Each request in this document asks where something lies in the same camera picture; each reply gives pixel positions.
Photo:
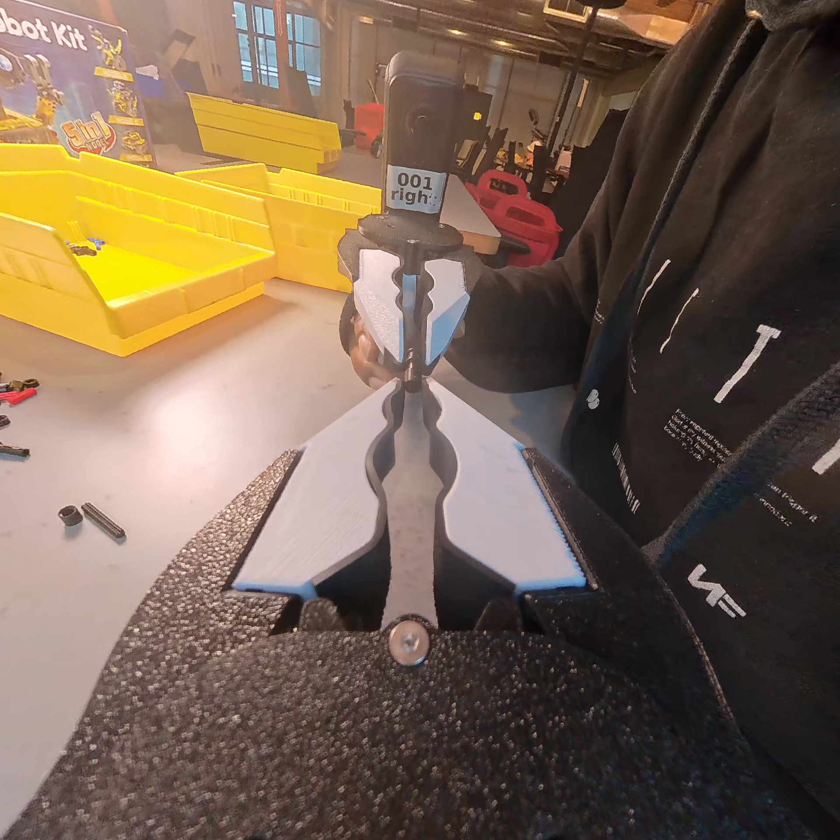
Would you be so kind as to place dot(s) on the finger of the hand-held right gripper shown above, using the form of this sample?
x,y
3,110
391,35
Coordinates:
x,y
446,302
377,295

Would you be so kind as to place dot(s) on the small black bush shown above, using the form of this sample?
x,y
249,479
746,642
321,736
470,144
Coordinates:
x,y
70,516

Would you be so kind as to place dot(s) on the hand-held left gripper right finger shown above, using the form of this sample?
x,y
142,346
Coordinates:
x,y
505,512

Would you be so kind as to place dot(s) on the wide yellow plastic bin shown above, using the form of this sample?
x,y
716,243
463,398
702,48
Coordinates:
x,y
164,302

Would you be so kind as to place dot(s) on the black axle rod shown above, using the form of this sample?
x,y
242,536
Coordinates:
x,y
103,520

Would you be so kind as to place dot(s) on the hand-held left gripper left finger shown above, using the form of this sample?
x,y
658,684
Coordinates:
x,y
315,518

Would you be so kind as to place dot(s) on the black axle connector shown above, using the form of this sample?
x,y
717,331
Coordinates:
x,y
412,377

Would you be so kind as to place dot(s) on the pile of small building parts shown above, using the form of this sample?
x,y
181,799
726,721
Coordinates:
x,y
16,394

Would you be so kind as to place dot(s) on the pile of blue tan parts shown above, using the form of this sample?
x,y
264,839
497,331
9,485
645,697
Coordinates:
x,y
85,248

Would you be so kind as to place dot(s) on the red plastic case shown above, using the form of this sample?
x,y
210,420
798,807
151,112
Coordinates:
x,y
531,229
499,184

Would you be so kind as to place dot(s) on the robot kit box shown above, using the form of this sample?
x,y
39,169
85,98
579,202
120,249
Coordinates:
x,y
65,79

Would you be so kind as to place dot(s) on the white-top side table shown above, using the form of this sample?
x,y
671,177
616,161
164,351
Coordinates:
x,y
469,216

